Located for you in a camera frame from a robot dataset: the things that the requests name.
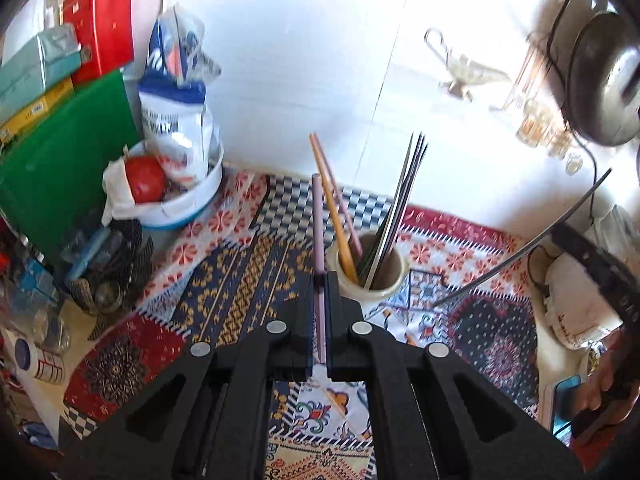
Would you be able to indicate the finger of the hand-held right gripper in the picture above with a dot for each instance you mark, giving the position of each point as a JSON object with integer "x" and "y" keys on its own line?
{"x": 585, "y": 255}

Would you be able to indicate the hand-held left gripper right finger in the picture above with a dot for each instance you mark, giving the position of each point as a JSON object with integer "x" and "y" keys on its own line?
{"x": 336, "y": 330}

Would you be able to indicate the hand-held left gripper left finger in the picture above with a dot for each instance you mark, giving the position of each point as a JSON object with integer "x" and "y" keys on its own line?
{"x": 307, "y": 330}

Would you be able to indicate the white cup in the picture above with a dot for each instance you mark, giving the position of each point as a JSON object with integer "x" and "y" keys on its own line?
{"x": 385, "y": 292}

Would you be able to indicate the pink chopstick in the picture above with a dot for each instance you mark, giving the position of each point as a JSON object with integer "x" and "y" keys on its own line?
{"x": 350, "y": 225}
{"x": 319, "y": 240}

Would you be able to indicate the dark green chopstick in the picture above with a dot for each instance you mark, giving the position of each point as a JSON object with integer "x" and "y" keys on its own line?
{"x": 400, "y": 195}

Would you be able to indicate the teal chopstick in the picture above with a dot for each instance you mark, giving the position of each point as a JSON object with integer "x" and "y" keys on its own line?
{"x": 412, "y": 180}

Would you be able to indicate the person's right hand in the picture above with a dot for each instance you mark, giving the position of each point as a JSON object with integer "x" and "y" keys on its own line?
{"x": 607, "y": 360}

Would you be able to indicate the white electric cooker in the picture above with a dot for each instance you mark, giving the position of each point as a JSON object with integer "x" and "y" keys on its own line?
{"x": 575, "y": 310}

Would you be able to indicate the patterned tablecloth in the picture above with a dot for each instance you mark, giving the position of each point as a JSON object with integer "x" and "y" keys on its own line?
{"x": 235, "y": 280}

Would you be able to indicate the blue smartphone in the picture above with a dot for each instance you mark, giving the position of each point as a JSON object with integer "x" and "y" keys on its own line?
{"x": 566, "y": 405}

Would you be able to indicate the white bowl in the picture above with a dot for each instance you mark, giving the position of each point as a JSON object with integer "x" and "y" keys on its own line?
{"x": 195, "y": 200}

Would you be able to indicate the black wok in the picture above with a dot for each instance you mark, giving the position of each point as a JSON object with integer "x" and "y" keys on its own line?
{"x": 605, "y": 80}

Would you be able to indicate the small metal cup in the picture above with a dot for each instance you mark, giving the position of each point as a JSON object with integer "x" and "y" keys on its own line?
{"x": 109, "y": 296}

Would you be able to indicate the red tomato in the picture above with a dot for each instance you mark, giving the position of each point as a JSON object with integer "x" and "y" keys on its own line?
{"x": 146, "y": 179}

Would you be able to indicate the glass jar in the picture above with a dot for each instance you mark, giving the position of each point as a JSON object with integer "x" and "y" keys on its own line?
{"x": 52, "y": 332}

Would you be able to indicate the blue white plastic bag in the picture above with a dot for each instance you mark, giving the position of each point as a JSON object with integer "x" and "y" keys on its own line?
{"x": 175, "y": 110}

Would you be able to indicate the white bottle with blue cap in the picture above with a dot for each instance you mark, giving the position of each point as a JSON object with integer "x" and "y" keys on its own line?
{"x": 40, "y": 362}

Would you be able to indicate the green box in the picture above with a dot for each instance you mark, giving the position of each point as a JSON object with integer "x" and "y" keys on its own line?
{"x": 65, "y": 175}

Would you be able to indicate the yellow flat box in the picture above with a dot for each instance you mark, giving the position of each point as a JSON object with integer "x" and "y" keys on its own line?
{"x": 35, "y": 110}

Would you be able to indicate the red tin box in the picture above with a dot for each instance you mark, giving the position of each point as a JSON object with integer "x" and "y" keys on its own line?
{"x": 105, "y": 25}

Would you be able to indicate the teal tissue box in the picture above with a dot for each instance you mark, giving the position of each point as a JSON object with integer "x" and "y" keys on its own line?
{"x": 40, "y": 70}

